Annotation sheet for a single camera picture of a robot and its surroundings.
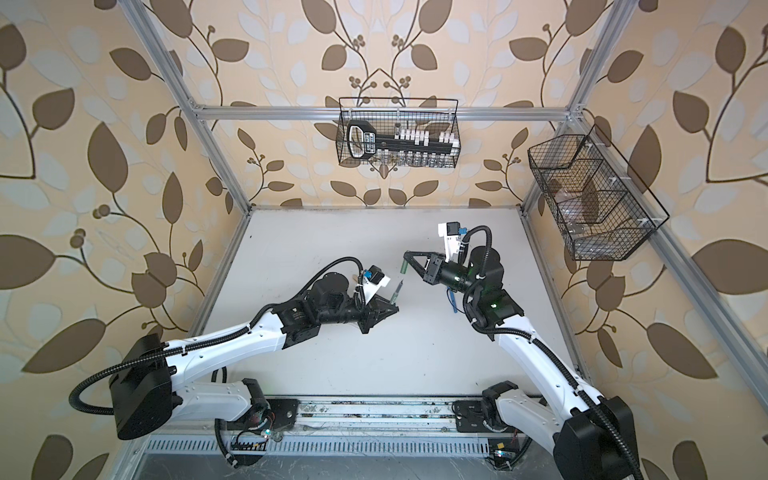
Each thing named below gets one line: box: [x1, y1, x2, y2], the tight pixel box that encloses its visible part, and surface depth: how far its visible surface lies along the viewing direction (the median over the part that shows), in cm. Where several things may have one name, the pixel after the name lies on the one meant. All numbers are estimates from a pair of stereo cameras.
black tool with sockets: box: [347, 120, 460, 159], surface depth 84 cm
